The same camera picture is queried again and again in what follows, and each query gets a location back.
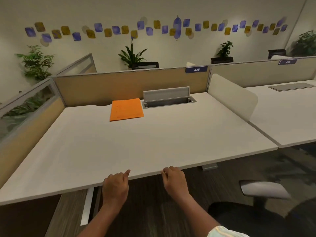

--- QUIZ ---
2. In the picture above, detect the person's left hand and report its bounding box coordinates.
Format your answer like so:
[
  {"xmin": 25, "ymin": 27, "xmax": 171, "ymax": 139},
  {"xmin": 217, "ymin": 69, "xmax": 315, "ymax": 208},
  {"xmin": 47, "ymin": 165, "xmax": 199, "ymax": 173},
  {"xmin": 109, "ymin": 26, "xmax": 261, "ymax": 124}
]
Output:
[{"xmin": 102, "ymin": 169, "xmax": 131, "ymax": 208}]

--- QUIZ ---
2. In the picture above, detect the person's right hand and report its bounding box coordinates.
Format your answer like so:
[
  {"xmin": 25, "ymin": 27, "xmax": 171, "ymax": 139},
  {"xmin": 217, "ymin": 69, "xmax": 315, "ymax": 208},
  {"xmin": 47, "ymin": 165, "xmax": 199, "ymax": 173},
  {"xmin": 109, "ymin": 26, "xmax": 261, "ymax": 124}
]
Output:
[{"xmin": 161, "ymin": 166, "xmax": 191, "ymax": 199}]

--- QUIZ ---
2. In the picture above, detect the black mesh office chair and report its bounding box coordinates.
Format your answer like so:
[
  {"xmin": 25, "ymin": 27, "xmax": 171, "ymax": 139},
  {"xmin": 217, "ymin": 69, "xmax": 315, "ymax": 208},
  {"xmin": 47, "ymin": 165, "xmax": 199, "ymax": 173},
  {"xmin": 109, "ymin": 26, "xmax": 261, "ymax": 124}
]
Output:
[{"xmin": 207, "ymin": 179, "xmax": 316, "ymax": 237}]

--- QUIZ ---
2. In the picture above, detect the orange paper folder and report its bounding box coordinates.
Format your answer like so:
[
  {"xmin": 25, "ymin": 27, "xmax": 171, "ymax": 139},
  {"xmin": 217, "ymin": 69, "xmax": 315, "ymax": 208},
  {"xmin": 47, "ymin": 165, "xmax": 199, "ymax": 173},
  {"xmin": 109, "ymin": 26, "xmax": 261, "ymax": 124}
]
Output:
[{"xmin": 109, "ymin": 98, "xmax": 145, "ymax": 122}]

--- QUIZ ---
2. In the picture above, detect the person's left forearm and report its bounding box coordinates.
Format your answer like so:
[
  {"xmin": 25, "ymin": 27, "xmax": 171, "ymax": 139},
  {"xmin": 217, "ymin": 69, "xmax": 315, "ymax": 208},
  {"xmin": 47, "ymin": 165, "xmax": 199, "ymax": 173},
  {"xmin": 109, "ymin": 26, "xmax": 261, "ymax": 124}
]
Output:
[{"xmin": 76, "ymin": 203, "xmax": 124, "ymax": 237}]

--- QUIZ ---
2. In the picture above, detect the person's right forearm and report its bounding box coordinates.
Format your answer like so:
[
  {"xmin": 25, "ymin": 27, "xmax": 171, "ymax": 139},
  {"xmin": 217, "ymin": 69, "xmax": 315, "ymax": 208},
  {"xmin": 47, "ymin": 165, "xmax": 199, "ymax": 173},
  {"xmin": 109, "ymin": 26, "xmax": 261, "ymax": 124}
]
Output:
[{"xmin": 172, "ymin": 192, "xmax": 223, "ymax": 237}]

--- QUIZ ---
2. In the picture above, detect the white table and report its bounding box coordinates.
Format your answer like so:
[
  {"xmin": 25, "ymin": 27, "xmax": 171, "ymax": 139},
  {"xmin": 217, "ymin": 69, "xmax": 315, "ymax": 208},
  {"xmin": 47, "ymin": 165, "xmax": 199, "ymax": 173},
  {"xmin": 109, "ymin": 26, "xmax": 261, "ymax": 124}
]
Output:
[
  {"xmin": 244, "ymin": 80, "xmax": 316, "ymax": 149},
  {"xmin": 0, "ymin": 92, "xmax": 279, "ymax": 206}
]

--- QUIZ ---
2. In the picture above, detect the striped pale blue shirt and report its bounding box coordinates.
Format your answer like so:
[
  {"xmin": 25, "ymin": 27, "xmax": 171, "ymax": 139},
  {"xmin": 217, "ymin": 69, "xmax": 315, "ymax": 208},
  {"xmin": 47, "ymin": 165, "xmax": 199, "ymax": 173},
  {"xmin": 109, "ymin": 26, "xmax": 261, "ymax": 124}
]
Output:
[{"xmin": 207, "ymin": 225, "xmax": 250, "ymax": 237}]

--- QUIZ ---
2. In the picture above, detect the beige fabric partition panel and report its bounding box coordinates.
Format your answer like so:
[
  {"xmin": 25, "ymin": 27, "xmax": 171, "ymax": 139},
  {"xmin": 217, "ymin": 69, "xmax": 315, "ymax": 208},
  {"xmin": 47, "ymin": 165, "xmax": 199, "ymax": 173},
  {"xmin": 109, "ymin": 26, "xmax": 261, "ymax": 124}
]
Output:
[
  {"xmin": 52, "ymin": 66, "xmax": 210, "ymax": 108},
  {"xmin": 208, "ymin": 56, "xmax": 316, "ymax": 89}
]

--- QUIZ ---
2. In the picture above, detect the glass-topped side partition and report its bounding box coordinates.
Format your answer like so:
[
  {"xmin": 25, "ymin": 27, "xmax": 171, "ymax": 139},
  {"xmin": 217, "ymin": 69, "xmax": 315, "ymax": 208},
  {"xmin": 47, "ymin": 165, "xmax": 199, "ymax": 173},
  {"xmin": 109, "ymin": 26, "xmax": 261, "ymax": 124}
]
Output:
[{"xmin": 0, "ymin": 77, "xmax": 66, "ymax": 237}]

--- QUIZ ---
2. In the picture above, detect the black planter box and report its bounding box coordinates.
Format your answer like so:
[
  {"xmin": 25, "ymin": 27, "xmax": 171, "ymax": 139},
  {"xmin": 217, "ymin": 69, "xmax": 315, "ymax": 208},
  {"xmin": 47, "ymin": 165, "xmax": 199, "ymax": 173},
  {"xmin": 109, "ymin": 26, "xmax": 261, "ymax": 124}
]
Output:
[
  {"xmin": 268, "ymin": 49, "xmax": 287, "ymax": 60},
  {"xmin": 128, "ymin": 61, "xmax": 159, "ymax": 70},
  {"xmin": 210, "ymin": 56, "xmax": 234, "ymax": 65}
]

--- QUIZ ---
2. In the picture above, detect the glass partition panel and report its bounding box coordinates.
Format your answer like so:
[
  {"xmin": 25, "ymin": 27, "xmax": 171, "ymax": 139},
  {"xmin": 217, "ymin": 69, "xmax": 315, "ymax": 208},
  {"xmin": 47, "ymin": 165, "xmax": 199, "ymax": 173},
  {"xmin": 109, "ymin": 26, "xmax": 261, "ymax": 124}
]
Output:
[{"xmin": 55, "ymin": 53, "xmax": 97, "ymax": 77}]

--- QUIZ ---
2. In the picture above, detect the spiky potted plant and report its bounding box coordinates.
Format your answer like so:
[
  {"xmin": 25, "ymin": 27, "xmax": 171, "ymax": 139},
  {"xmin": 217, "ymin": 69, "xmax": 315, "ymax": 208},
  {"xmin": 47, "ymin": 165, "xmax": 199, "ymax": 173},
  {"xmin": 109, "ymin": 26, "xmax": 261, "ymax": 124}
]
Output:
[{"xmin": 118, "ymin": 38, "xmax": 148, "ymax": 69}]

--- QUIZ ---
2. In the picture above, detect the small bushy potted plant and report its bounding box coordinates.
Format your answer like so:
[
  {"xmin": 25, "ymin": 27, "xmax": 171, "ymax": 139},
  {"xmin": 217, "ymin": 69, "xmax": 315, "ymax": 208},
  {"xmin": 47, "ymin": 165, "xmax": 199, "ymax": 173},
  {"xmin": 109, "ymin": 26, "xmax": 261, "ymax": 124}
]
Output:
[{"xmin": 217, "ymin": 40, "xmax": 234, "ymax": 59}]

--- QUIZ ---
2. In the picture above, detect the tall leafy potted plant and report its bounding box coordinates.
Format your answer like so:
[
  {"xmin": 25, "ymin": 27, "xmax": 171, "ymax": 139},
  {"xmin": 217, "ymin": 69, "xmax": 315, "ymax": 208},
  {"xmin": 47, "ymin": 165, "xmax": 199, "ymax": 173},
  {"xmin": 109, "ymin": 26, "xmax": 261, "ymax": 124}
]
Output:
[{"xmin": 15, "ymin": 45, "xmax": 55, "ymax": 82}]

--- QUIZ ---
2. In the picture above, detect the large bushy potted plant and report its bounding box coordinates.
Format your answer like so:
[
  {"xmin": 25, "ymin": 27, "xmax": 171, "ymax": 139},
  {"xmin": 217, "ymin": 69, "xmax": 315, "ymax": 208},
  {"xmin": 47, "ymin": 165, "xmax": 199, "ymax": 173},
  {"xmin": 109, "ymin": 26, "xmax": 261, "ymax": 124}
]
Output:
[{"xmin": 290, "ymin": 30, "xmax": 316, "ymax": 58}]

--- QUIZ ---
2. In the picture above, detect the grey cable tray lid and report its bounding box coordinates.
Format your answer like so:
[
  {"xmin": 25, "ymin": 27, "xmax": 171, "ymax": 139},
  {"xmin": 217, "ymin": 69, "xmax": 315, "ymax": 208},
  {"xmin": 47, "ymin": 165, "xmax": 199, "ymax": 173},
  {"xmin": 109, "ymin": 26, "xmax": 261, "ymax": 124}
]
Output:
[{"xmin": 141, "ymin": 86, "xmax": 197, "ymax": 109}]

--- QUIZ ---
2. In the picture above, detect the grey flat cable cover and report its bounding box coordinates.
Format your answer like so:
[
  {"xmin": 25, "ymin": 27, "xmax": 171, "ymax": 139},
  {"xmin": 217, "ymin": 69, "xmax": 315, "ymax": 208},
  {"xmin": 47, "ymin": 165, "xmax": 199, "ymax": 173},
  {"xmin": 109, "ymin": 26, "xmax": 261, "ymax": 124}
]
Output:
[{"xmin": 268, "ymin": 82, "xmax": 316, "ymax": 92}]

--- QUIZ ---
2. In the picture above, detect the row of blue yellow wall decals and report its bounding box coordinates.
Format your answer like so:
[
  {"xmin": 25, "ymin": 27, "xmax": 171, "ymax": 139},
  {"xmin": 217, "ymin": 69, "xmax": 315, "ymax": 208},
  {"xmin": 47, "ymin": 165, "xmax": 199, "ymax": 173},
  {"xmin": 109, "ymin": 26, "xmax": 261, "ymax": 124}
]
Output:
[{"xmin": 24, "ymin": 15, "xmax": 288, "ymax": 47}]

